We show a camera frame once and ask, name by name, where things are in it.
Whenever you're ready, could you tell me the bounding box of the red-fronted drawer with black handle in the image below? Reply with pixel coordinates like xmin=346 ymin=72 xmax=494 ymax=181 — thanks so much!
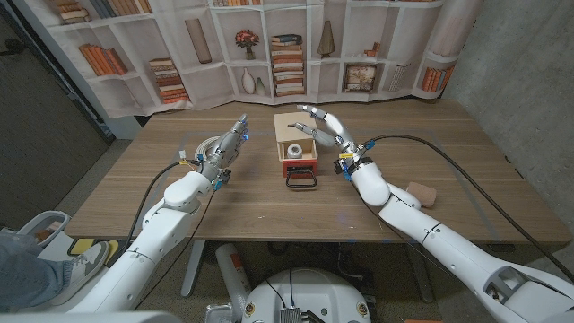
xmin=280 ymin=138 xmax=318 ymax=188

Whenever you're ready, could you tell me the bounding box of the white plastic bin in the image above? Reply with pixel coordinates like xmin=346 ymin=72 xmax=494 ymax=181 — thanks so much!
xmin=17 ymin=210 xmax=71 ymax=248

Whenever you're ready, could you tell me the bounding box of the yellow and black floor pad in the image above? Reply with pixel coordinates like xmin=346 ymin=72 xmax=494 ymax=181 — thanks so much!
xmin=66 ymin=237 xmax=121 ymax=258

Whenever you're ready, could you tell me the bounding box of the brown bandage roll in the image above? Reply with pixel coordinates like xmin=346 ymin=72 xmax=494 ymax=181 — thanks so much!
xmin=405 ymin=181 xmax=438 ymax=209

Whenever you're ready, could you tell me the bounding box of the grey and white sneaker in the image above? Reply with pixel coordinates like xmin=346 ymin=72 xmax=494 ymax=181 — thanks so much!
xmin=48 ymin=241 xmax=112 ymax=306

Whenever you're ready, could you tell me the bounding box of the coiled white ethernet cable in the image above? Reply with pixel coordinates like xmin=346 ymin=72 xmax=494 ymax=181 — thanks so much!
xmin=196 ymin=136 xmax=225 ymax=158

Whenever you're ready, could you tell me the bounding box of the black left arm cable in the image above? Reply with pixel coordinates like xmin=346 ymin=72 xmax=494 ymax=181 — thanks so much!
xmin=124 ymin=159 xmax=202 ymax=251

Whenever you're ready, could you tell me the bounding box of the person's leg in jeans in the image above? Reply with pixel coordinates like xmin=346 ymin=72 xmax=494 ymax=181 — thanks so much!
xmin=0 ymin=232 xmax=75 ymax=310

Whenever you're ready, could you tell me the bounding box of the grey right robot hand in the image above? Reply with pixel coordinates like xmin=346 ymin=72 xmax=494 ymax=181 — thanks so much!
xmin=288 ymin=104 xmax=374 ymax=176

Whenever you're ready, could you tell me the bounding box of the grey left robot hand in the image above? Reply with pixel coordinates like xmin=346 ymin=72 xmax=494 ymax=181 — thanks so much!
xmin=198 ymin=113 xmax=249 ymax=181

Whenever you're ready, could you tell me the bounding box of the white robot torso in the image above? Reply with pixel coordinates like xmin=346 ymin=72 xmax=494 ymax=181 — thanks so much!
xmin=240 ymin=267 xmax=372 ymax=323

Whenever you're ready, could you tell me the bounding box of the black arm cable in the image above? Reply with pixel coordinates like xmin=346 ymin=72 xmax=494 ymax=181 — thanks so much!
xmin=124 ymin=159 xmax=202 ymax=251
xmin=364 ymin=133 xmax=574 ymax=283

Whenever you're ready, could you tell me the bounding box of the crumpled foil tray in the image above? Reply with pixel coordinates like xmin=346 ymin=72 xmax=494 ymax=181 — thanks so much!
xmin=204 ymin=302 xmax=246 ymax=323

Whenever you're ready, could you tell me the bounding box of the black door handle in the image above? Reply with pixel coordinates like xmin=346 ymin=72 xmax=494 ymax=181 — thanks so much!
xmin=0 ymin=38 xmax=27 ymax=57

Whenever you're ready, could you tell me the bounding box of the white cylinder with orange label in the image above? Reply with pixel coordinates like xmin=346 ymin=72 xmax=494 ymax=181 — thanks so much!
xmin=214 ymin=243 xmax=252 ymax=310

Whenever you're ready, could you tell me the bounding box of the printed bookshelf backdrop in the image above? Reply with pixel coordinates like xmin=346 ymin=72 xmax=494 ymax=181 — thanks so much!
xmin=13 ymin=0 xmax=483 ymax=120

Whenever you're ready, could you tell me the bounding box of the light wooden drawer box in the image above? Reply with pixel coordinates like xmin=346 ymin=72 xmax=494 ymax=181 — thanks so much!
xmin=273 ymin=111 xmax=320 ymax=162

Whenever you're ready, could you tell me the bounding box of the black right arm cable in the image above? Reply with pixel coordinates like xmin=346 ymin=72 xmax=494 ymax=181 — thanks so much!
xmin=364 ymin=133 xmax=574 ymax=283

